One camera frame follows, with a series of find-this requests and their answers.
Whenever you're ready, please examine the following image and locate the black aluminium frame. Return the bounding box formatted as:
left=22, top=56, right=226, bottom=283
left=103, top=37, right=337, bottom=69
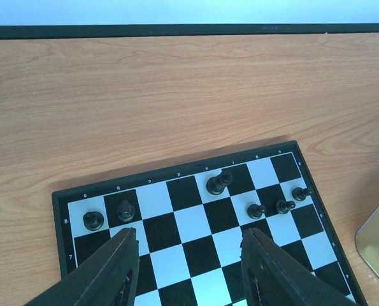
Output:
left=0, top=23, right=379, bottom=40

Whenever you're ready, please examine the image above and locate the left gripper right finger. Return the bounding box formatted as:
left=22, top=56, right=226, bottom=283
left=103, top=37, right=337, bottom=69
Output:
left=241, top=228, right=355, bottom=306

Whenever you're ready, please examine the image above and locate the black knight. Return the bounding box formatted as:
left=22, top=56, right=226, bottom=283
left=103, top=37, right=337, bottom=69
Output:
left=117, top=200, right=136, bottom=222

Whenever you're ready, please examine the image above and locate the black silver chess board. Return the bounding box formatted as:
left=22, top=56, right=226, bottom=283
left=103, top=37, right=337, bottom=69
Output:
left=52, top=141, right=366, bottom=305

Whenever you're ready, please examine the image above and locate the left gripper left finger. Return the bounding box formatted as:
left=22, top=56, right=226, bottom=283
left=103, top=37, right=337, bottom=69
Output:
left=27, top=228, right=139, bottom=305

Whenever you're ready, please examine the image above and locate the black pawn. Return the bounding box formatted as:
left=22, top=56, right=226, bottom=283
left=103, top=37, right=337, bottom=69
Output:
left=276, top=200, right=296, bottom=214
left=292, top=187, right=313, bottom=201
left=247, top=203, right=266, bottom=219

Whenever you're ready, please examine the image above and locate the black queen piece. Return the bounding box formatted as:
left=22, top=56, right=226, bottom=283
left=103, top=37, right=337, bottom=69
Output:
left=206, top=170, right=233, bottom=195

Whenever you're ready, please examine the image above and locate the black rook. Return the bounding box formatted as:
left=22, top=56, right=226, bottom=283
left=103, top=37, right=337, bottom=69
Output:
left=83, top=211, right=104, bottom=231

